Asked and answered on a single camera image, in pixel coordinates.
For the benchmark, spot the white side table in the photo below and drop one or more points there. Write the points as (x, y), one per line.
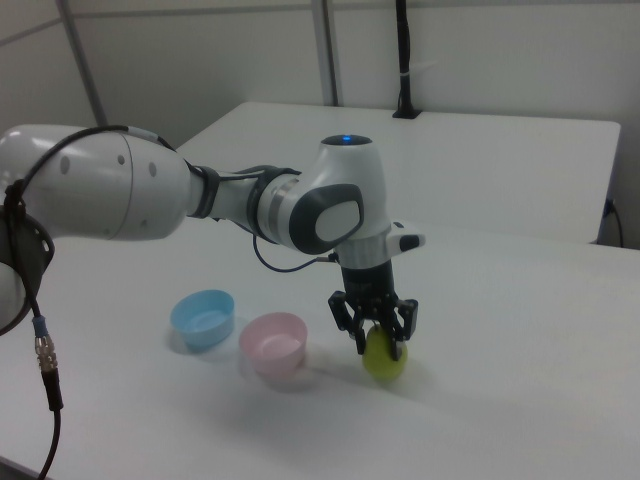
(475, 170)

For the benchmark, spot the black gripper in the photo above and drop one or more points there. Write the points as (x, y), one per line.
(367, 280)

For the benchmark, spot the green pear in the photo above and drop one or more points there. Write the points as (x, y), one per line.
(382, 362)

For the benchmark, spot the pink plastic bowl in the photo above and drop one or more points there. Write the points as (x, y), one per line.
(272, 345)

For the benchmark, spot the black clamped camera pole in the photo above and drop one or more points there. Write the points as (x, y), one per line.
(406, 50)

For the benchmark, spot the blue plastic bowl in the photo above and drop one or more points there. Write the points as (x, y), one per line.
(202, 330)

